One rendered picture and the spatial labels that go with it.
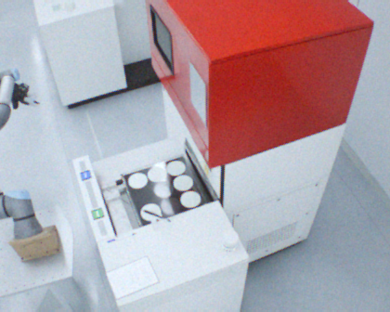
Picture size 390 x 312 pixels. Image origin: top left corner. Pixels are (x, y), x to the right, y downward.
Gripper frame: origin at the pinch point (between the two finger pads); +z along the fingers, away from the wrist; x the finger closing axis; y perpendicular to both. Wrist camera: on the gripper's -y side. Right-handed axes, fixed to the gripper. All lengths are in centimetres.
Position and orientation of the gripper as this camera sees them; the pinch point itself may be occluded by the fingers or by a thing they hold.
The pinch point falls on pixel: (36, 104)
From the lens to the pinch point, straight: 265.1
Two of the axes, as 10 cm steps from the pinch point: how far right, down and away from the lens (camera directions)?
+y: 4.9, -6.9, -5.3
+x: 0.7, -5.7, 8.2
